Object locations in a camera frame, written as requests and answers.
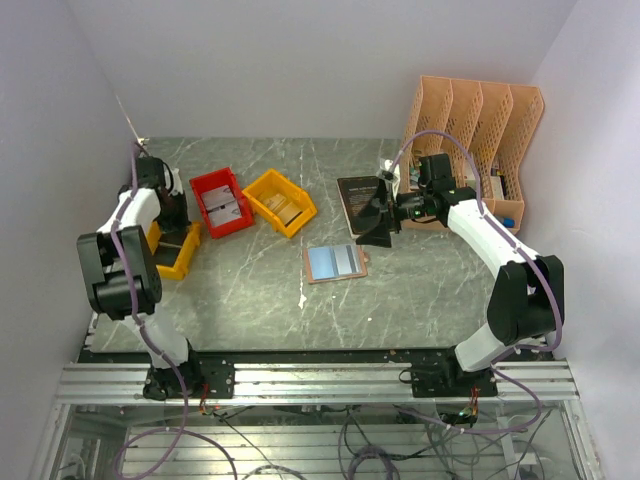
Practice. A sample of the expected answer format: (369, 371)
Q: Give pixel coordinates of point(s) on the peach file organizer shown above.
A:
(494, 121)

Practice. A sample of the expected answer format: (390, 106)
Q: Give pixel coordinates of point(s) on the pink leather card holder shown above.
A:
(334, 263)

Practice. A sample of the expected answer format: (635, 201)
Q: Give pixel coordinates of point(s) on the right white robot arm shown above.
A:
(527, 300)

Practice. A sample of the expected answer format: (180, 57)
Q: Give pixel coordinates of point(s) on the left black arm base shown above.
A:
(204, 376)

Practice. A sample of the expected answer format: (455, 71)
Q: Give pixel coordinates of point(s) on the black book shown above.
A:
(362, 199)

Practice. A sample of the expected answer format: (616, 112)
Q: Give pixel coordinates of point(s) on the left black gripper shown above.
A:
(180, 226)

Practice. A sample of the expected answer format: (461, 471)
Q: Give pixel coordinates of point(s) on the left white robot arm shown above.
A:
(122, 280)

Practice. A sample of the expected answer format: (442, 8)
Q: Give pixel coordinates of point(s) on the white silver VIP card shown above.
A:
(347, 260)

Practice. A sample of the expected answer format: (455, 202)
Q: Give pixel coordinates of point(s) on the aluminium frame rail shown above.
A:
(300, 384)

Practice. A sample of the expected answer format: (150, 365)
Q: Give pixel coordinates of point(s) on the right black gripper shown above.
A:
(379, 235)

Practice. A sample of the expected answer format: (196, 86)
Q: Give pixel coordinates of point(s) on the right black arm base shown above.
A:
(444, 380)

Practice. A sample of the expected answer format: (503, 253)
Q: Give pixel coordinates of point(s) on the red bin with cards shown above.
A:
(221, 202)

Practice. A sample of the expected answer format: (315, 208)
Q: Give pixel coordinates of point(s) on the yellow bin with cards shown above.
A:
(283, 204)

